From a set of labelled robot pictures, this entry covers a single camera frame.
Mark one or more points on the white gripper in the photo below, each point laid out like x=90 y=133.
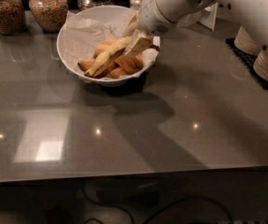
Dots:
x=151 y=15

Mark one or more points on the yellow banana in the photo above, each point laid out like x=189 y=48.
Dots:
x=106 y=57

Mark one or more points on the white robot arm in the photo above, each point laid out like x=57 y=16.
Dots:
x=251 y=14

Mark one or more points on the white bowl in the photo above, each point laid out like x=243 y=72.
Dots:
x=74 y=38

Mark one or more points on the white paper liner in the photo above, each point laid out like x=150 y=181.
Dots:
x=83 y=34

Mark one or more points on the white folded card stand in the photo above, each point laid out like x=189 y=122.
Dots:
x=209 y=15

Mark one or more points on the black mesh mat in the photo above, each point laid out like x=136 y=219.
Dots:
x=248 y=61

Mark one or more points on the paper cup stack lower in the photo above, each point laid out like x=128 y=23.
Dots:
x=261 y=65

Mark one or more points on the grain-filled glass jar far left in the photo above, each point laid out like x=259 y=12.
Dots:
x=12 y=17

